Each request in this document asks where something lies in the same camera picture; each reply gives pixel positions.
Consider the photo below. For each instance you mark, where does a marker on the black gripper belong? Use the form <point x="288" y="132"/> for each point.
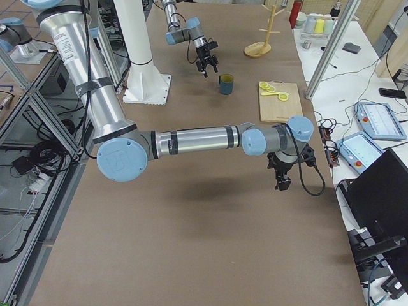
<point x="204" y="53"/>
<point x="280" y="167"/>

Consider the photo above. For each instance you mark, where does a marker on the dark teal cup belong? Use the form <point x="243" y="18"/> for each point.
<point x="226" y="84"/>

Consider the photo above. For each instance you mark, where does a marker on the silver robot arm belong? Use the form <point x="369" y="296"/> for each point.
<point x="180" y="30"/>
<point x="124" y="150"/>

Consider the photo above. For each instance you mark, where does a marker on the wooden cup rack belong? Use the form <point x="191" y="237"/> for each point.
<point x="261" y="48"/>

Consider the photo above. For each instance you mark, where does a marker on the grey cup lying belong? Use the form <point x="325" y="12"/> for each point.
<point x="310" y="25"/>

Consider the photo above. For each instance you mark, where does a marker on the yellow cup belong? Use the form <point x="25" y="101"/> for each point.
<point x="319" y="26"/>

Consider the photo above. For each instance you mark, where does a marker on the light blue cup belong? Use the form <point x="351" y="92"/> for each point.
<point x="328" y="26"/>

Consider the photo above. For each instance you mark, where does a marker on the yellow toy knife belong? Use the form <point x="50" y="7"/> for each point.
<point x="270" y="93"/>

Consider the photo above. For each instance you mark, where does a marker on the wooden cutting board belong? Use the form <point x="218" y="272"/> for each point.
<point x="271" y="109"/>

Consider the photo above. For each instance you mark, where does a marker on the lemon slice on knife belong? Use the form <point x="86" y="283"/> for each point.
<point x="283" y="96"/>

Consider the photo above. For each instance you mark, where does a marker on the near blue teach pendant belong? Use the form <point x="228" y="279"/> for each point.
<point x="359" y="151"/>

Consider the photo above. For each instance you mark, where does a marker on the blue teach pendant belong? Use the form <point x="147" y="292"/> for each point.
<point x="359" y="151"/>
<point x="378" y="121"/>

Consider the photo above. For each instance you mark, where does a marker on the black monitor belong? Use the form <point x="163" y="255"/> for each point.
<point x="378" y="201"/>

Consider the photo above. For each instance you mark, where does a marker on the red cylinder bottle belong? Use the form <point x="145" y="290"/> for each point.
<point x="296" y="7"/>

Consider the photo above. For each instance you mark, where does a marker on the far blue teach pendant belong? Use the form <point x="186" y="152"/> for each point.
<point x="378" y="121"/>

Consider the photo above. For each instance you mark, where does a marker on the black smartphone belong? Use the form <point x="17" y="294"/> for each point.
<point x="392" y="93"/>

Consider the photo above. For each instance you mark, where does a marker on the small black square pad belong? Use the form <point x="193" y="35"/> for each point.
<point x="351" y="48"/>

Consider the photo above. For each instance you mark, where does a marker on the white camera pillar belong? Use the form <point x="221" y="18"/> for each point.
<point x="145" y="84"/>

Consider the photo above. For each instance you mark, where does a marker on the aluminium frame post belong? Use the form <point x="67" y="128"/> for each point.
<point x="335" y="38"/>

